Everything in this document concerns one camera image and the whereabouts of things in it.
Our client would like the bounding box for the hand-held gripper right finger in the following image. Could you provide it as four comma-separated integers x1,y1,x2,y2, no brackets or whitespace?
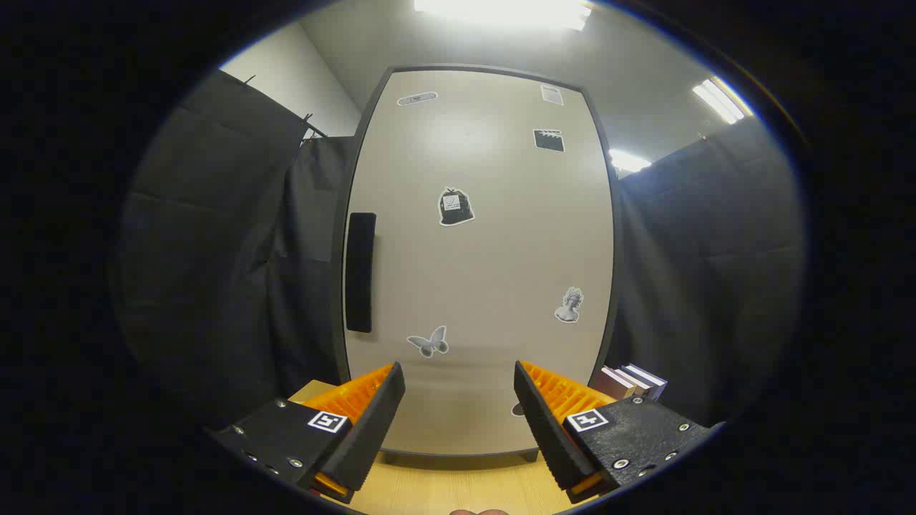
513,360,727,505

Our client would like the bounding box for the book with grey cover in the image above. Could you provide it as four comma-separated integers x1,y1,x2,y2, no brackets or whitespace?
613,366,652,398

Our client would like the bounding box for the small ceiling light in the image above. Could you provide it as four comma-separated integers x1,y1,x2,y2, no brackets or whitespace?
608,148,652,174

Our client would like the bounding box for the black backdrop cloth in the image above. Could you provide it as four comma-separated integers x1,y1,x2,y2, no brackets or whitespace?
118,69,359,430
601,118,809,426

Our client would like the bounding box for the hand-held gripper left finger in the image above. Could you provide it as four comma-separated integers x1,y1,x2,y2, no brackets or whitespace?
208,361,406,505

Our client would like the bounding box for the book with dark blue cover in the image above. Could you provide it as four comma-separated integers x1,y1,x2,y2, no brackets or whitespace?
623,363,670,401

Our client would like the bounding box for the black door handle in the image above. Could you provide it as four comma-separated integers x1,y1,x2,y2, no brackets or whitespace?
345,212,377,334

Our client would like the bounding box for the large ceiling light panel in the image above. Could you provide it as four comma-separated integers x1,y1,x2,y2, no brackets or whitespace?
414,0,593,31

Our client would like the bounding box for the long ceiling light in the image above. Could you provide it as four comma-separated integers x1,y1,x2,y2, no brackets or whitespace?
692,77,752,125

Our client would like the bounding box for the book with pink cover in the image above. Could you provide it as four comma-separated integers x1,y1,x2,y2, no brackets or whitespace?
593,366,638,400

